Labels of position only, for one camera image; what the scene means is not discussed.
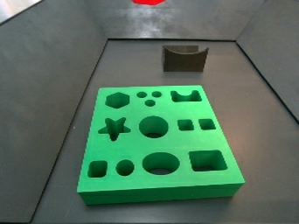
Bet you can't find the red hexagonal prism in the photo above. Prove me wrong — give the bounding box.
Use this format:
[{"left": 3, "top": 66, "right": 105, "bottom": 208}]
[{"left": 133, "top": 0, "right": 166, "bottom": 5}]

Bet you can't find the green foam shape-sorter block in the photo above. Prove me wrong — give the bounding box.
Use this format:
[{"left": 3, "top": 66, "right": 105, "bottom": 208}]
[{"left": 78, "top": 86, "right": 246, "bottom": 205}]

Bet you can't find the black curved holder stand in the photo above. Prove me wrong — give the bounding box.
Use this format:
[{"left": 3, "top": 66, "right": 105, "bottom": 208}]
[{"left": 163, "top": 45, "right": 210, "bottom": 72}]

